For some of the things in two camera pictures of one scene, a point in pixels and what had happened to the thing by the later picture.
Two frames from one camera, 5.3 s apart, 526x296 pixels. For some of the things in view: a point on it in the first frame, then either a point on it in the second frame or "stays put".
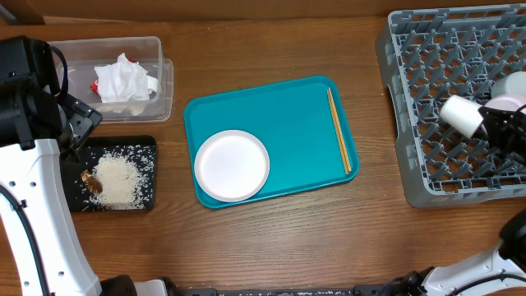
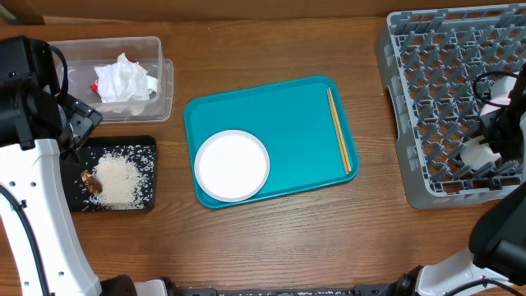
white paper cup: x=461 y=114 → x=474 y=154
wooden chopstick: x=341 y=141 stays put
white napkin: x=125 y=81 stays put
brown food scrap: x=92 y=184 stays put
